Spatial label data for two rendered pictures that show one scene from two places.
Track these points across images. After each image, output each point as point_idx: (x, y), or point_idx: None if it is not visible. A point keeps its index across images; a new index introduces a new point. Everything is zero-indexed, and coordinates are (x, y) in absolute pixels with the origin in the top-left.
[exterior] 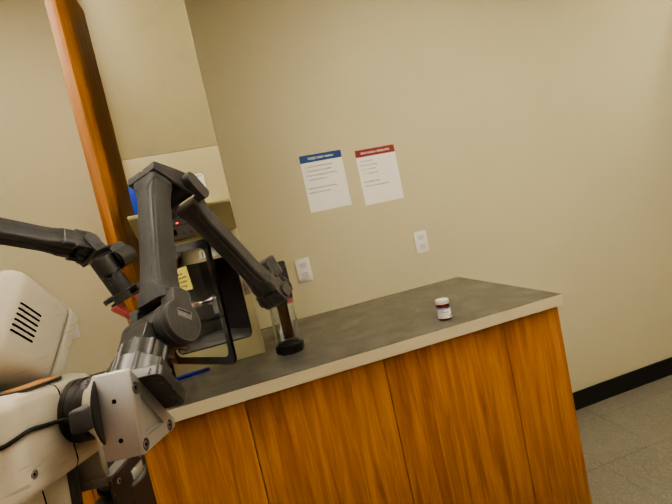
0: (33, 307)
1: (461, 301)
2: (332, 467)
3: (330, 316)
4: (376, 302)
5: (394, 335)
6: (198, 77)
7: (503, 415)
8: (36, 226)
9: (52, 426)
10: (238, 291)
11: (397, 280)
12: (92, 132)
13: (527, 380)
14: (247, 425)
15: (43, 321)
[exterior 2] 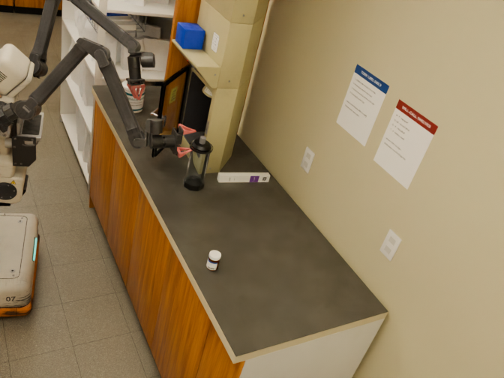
0: (4, 73)
1: (262, 288)
2: (147, 248)
3: (276, 205)
4: (307, 235)
5: (188, 235)
6: None
7: (193, 353)
8: (114, 25)
9: None
10: None
11: (352, 247)
12: None
13: (208, 362)
14: (138, 187)
15: (7, 79)
